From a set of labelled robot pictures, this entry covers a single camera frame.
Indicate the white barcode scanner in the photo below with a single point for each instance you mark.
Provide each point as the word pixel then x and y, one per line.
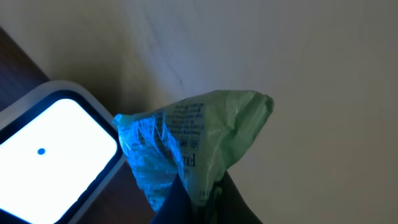
pixel 59 149

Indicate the mint wet wipes pack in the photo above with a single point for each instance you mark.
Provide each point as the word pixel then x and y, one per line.
pixel 197 139

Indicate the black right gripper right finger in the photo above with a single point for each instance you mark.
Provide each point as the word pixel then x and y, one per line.
pixel 228 206

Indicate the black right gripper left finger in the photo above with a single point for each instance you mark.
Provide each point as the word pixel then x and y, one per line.
pixel 176 208

